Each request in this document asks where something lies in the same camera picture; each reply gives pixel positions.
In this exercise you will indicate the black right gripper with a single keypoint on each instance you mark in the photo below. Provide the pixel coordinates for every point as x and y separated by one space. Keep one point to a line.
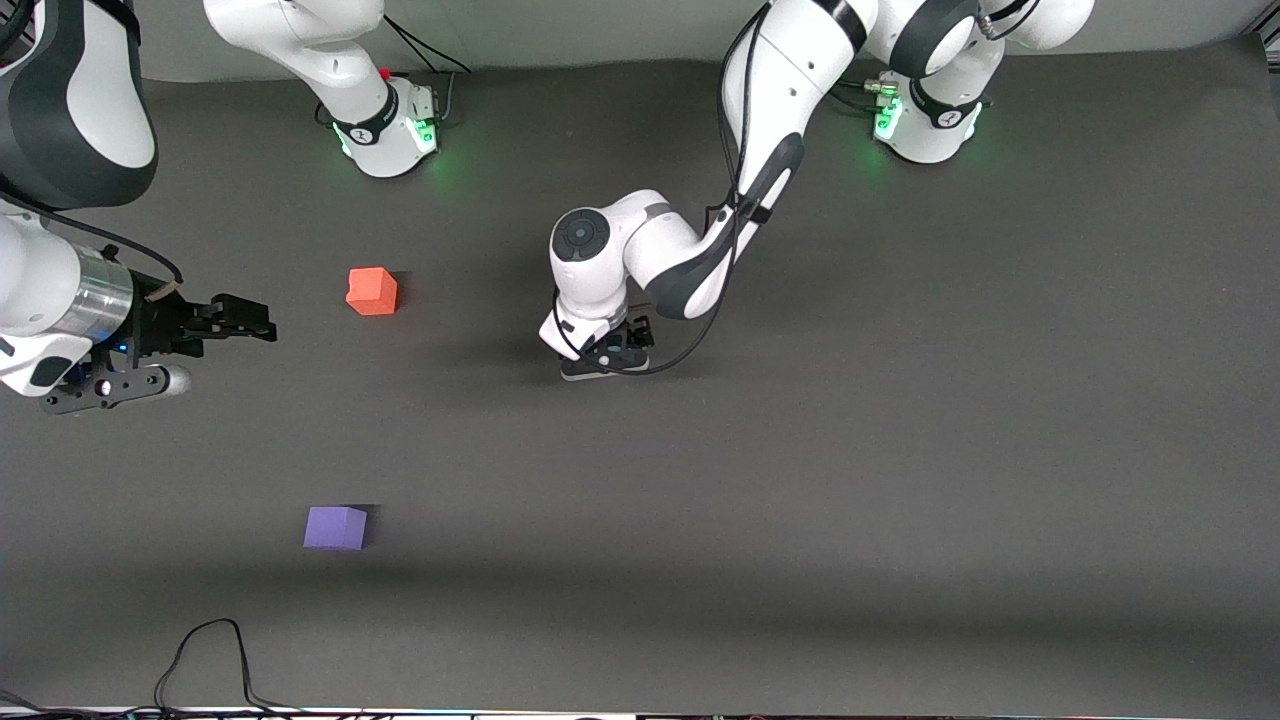
157 322

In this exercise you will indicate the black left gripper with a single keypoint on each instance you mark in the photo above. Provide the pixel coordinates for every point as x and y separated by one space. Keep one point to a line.
636 331

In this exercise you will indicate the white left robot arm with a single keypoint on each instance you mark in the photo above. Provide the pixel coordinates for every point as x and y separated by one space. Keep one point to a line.
780 90

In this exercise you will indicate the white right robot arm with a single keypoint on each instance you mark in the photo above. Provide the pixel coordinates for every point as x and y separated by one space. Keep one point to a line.
385 140

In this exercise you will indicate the orange foam block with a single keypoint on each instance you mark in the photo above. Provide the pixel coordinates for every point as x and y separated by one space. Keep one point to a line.
370 292

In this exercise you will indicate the purple foam block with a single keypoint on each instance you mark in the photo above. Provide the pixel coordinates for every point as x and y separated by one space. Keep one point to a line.
335 528

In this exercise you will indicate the dark grey table mat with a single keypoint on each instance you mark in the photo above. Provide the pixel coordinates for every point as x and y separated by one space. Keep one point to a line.
700 480

